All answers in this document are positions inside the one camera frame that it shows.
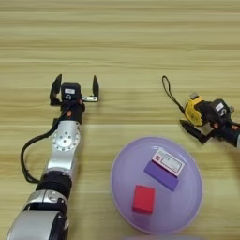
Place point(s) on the purple round plate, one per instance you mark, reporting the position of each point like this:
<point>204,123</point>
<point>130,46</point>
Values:
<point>175,206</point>

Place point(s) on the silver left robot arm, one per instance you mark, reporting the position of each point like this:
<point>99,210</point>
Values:
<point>61,156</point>

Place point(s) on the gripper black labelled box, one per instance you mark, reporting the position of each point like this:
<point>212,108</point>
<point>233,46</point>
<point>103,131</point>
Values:
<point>221,109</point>
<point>71,91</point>

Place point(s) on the pale purple rounded object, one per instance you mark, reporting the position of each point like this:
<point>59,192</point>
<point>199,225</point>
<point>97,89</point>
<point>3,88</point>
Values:
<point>162,238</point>

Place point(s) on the yellow black tape measure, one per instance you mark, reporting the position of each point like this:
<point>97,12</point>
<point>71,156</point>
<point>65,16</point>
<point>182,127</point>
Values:
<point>193,111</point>

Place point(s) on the purple box with white label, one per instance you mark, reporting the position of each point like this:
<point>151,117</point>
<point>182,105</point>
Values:
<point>164,173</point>

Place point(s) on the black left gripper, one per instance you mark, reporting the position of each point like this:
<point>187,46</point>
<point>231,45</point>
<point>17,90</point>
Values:
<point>73,111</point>

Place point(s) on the red rectangular block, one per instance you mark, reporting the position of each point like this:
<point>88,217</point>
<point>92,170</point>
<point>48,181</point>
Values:
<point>143,198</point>

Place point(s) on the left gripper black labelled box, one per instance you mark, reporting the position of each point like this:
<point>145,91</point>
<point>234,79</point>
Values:
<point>71,91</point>

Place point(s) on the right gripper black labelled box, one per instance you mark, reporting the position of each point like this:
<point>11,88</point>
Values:
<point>221,109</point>

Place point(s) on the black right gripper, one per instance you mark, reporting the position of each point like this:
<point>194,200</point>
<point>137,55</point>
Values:
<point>226,129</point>

